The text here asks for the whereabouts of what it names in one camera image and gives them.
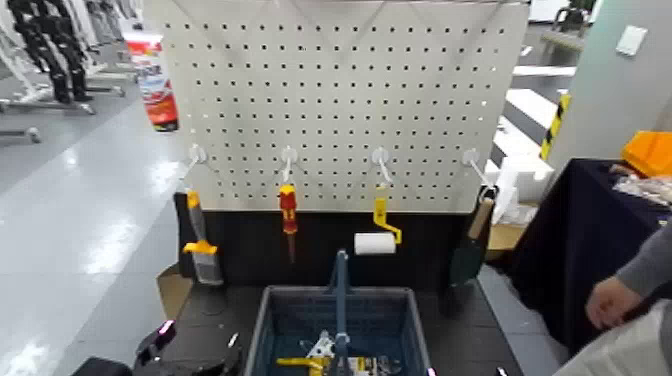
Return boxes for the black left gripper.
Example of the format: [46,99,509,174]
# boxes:
[134,320,244,376]

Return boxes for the red white glue tube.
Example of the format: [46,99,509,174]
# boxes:
[124,32,181,132]

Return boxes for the person's grey sleeved forearm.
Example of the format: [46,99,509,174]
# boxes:
[615,219,672,300]

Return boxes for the person's hand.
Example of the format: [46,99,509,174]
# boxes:
[585,276,638,331]

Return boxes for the brown cardboard flap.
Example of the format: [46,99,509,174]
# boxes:
[156,262,194,321]

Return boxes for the yellow white packaged item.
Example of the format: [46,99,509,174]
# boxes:
[348,355,405,376]

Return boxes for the black backing panel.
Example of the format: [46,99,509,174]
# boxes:
[174,193,492,290]

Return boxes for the brown cardboard box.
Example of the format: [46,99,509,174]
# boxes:
[485,201,539,261]

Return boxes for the yellow paint roller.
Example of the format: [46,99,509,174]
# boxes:
[354,196,403,257]

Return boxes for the red yellow screwdriver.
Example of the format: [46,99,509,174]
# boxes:
[278,183,299,264]

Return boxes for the white pegboard hook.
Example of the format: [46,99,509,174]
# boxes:
[280,146,299,185]
[180,144,209,182]
[371,146,394,186]
[461,148,497,190]

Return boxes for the white foam block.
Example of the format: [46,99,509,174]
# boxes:
[483,154,555,224]

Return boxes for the clear plastic bags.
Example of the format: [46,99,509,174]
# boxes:
[611,165,672,207]

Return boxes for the orange plastic bin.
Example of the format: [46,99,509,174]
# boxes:
[620,130,672,180]

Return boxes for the white platform steps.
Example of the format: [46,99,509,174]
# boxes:
[493,63,579,164]

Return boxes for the white perforated pegboard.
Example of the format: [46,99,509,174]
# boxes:
[141,0,530,214]

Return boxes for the black humanoid robot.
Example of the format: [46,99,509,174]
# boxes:
[7,0,93,104]

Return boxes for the grey chair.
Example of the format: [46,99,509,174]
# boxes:
[540,5,592,67]

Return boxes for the yellow handled tool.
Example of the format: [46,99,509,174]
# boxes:
[276,356,329,376]

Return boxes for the white metal bracket tool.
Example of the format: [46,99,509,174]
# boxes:
[300,330,337,361]

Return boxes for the wooden handled green trowel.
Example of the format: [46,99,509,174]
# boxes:
[448,186,500,287]

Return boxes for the blue plastic crate with handle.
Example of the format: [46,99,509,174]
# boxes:
[243,249,434,376]

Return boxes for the yellow black striped post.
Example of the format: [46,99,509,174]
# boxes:
[539,91,572,161]

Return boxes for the white metal stand frame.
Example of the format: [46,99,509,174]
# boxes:
[78,0,144,98]
[0,20,98,146]

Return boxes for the white wall plate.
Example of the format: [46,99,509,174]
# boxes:
[615,24,650,57]

